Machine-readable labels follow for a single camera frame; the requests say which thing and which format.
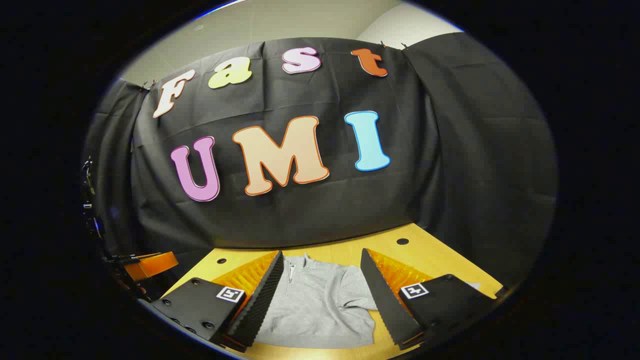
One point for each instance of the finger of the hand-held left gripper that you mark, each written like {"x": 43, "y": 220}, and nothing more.
{"x": 150, "y": 266}

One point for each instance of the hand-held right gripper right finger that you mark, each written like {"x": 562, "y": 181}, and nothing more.
{"x": 387, "y": 305}

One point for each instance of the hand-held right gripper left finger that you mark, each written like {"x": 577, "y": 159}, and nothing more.
{"x": 260, "y": 305}

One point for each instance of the grey zip-neck sweatshirt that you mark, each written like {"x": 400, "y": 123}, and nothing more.
{"x": 315, "y": 305}

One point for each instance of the black backdrop cloth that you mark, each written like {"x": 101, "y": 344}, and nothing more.
{"x": 300, "y": 215}

